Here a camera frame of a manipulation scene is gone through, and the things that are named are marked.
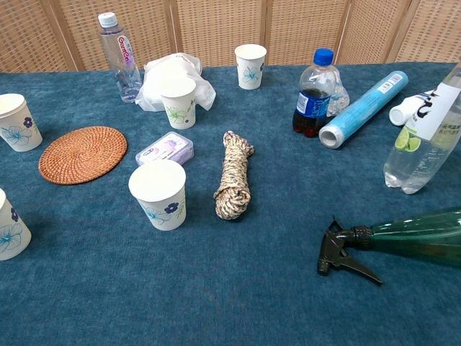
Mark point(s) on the brown woven rattan coaster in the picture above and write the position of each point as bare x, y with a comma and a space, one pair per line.
83, 155

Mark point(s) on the small white milk bottle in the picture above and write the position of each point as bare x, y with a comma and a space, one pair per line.
399, 113

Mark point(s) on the green spray bottle black trigger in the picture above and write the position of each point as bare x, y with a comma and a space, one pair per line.
414, 238

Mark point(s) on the paper cup blue flower print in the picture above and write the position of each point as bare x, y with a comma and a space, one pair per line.
250, 72
11, 230
18, 122
158, 202

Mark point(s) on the white plastic bag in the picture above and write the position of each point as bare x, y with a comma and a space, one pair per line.
169, 70

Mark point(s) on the light blue film roll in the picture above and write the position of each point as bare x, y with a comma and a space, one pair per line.
363, 108

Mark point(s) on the cola bottle blue cap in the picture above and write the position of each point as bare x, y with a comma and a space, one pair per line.
311, 101

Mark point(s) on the paper cup green flower print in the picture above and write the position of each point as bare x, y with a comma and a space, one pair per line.
178, 108

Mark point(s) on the blue tablecloth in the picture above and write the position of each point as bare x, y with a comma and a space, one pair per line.
252, 288

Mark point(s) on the purple plastic box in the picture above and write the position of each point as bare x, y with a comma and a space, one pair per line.
169, 147

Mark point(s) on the lime soda bottle white label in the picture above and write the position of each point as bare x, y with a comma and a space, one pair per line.
417, 155

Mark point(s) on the clear water bottle pink label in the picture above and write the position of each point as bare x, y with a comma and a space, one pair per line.
122, 65

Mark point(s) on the woven wooden folding screen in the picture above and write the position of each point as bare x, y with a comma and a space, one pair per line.
216, 29

